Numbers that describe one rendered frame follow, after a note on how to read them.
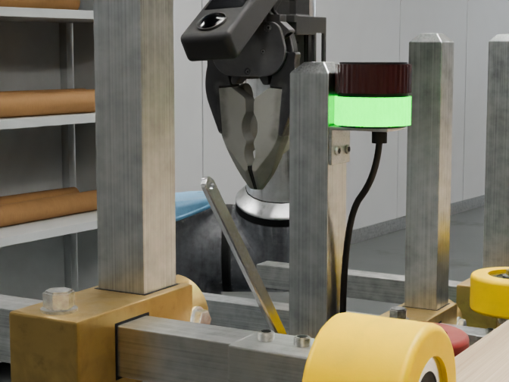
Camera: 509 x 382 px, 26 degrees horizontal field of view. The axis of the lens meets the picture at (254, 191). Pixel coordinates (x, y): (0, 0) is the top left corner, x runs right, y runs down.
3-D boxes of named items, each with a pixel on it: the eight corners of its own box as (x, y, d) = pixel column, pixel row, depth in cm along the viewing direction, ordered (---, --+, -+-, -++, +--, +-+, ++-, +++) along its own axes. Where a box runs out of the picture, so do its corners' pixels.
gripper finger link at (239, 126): (282, 183, 101) (282, 82, 100) (249, 190, 96) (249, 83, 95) (252, 181, 103) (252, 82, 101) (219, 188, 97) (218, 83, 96)
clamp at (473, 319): (450, 326, 129) (451, 283, 129) (486, 303, 141) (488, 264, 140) (501, 332, 126) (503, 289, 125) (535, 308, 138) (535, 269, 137)
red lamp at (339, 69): (321, 92, 85) (321, 64, 85) (354, 90, 90) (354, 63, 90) (393, 94, 82) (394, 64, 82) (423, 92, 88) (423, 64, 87)
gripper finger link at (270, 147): (312, 186, 99) (313, 82, 98) (281, 192, 94) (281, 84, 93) (282, 183, 101) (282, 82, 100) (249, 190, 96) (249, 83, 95)
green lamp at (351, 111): (321, 125, 86) (321, 96, 85) (354, 120, 91) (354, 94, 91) (393, 127, 83) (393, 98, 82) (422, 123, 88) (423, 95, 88)
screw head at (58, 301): (32, 312, 62) (32, 291, 62) (57, 305, 64) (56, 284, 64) (61, 317, 61) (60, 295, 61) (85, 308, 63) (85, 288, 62)
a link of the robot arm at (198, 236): (140, 284, 198) (138, 187, 196) (235, 285, 198) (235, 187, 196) (127, 303, 183) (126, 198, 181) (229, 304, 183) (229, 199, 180)
